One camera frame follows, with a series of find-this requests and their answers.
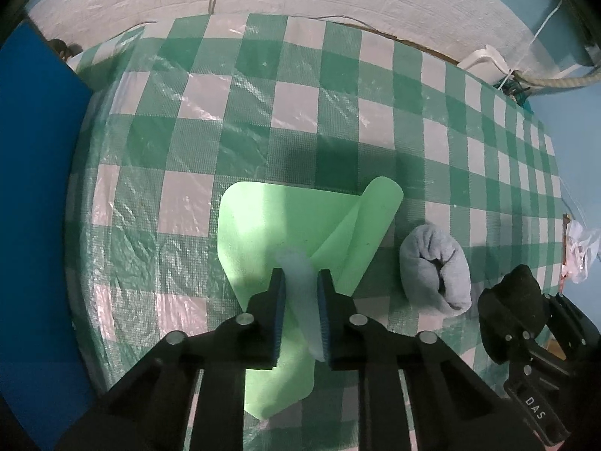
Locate beige corrugated hose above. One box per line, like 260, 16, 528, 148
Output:
514, 63, 601, 90

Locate white translucent cloth strip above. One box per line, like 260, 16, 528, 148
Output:
277, 251, 327, 362

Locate green white checked tablecloth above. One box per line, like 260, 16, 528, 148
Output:
66, 12, 571, 451

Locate crumpled white plastic bag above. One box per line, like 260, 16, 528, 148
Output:
561, 218, 601, 285

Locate light green cloth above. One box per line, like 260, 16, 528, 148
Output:
218, 177, 405, 421

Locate blue basket with cables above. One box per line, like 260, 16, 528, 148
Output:
507, 80, 533, 109

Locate white electric kettle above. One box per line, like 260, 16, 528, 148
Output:
458, 44, 510, 80

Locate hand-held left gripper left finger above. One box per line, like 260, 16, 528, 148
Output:
47, 267, 287, 451

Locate light blue towel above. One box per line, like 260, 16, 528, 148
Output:
399, 225, 473, 318

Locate thin white cable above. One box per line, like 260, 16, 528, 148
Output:
493, 0, 564, 90

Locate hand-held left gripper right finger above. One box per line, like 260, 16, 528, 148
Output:
316, 268, 559, 451

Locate cardboard box blue edges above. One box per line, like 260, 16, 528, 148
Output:
0, 21, 101, 433

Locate black cloth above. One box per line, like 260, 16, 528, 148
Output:
476, 264, 550, 365

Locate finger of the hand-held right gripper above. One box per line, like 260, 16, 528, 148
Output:
542, 292, 590, 362

